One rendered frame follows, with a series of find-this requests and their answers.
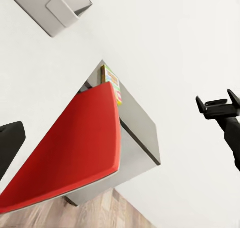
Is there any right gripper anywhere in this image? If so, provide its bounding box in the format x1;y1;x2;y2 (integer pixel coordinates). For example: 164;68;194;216
196;89;240;131

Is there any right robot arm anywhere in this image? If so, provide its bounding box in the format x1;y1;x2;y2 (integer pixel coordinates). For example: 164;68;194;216
196;89;240;171

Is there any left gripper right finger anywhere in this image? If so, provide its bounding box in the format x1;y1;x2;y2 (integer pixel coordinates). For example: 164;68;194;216
223;121;240;161

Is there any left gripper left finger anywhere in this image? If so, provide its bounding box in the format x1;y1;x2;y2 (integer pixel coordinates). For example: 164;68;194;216
0;121;26;181

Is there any board game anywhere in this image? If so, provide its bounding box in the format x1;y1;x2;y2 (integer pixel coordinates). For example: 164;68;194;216
101;64;122;105

